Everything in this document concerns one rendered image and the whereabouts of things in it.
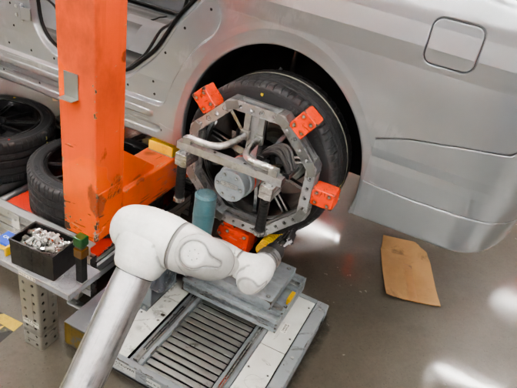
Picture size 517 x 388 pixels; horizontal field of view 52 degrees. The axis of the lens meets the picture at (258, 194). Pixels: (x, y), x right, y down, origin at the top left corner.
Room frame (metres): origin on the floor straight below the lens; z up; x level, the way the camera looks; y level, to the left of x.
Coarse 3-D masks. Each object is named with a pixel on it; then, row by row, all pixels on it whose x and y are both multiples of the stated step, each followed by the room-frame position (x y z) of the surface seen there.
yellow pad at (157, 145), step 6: (150, 144) 2.13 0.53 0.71; (156, 144) 2.12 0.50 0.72; (162, 144) 2.11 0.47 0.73; (168, 144) 2.12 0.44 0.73; (156, 150) 2.12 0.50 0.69; (162, 150) 2.11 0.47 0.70; (168, 150) 2.10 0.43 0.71; (174, 150) 2.10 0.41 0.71; (168, 156) 2.09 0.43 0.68; (174, 156) 2.10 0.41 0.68
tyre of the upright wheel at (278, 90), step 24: (264, 72) 2.04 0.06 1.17; (288, 72) 2.06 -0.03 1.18; (264, 96) 1.87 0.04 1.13; (288, 96) 1.84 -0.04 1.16; (312, 96) 1.92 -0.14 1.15; (192, 120) 1.98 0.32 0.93; (336, 120) 1.92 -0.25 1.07; (312, 144) 1.79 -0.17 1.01; (336, 144) 1.82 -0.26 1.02; (336, 168) 1.78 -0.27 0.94; (312, 216) 1.77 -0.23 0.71
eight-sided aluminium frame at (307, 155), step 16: (240, 96) 1.86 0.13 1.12; (208, 112) 1.86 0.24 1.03; (224, 112) 1.84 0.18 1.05; (256, 112) 1.79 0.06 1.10; (272, 112) 1.77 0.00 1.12; (288, 112) 1.79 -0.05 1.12; (192, 128) 1.88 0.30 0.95; (288, 128) 1.79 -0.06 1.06; (304, 144) 1.73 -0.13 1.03; (304, 160) 1.71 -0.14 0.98; (320, 160) 1.75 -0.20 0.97; (192, 176) 1.87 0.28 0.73; (304, 192) 1.70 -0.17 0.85; (224, 208) 1.85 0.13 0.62; (304, 208) 1.70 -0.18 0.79; (240, 224) 1.79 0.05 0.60; (272, 224) 1.74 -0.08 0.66; (288, 224) 1.72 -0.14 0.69
